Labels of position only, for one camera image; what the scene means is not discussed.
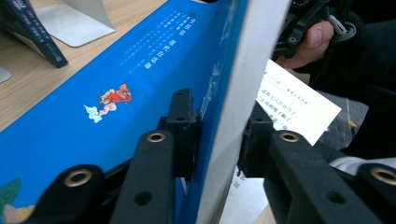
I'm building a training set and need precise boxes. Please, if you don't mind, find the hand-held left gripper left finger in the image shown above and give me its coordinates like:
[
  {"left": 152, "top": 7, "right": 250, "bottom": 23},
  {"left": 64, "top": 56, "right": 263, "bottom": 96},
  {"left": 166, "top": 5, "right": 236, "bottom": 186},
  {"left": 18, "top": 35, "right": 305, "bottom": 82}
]
[{"left": 157, "top": 88, "right": 202, "bottom": 181}]

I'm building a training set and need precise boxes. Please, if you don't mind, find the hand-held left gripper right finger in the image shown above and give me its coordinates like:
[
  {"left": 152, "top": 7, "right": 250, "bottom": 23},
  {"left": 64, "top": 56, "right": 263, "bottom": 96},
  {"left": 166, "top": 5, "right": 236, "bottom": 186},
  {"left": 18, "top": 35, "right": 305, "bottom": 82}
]
[{"left": 237, "top": 102, "right": 276, "bottom": 180}]

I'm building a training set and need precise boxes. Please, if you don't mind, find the large blue picture book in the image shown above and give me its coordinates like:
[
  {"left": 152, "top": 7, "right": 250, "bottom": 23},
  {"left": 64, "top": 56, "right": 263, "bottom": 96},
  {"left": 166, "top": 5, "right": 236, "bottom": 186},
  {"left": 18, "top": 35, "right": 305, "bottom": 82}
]
[{"left": 0, "top": 0, "right": 343, "bottom": 224}]

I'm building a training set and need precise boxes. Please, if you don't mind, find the expandable metal bookend rack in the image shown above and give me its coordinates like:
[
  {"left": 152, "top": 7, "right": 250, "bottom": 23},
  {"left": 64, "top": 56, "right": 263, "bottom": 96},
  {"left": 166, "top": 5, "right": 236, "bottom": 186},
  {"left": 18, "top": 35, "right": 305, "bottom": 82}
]
[{"left": 0, "top": 0, "right": 116, "bottom": 84}]

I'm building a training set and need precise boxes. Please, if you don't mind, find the red and navy book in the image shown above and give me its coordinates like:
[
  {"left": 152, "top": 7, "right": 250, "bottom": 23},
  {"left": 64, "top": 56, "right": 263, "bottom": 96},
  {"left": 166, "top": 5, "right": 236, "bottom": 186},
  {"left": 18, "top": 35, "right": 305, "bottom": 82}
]
[{"left": 0, "top": 0, "right": 69, "bottom": 69}]

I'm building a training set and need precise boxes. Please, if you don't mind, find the right hand-held gripper cable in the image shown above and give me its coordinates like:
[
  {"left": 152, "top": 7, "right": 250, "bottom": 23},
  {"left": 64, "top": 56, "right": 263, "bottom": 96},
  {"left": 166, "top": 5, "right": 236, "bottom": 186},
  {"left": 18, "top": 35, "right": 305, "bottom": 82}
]
[{"left": 326, "top": 13, "right": 358, "bottom": 43}]

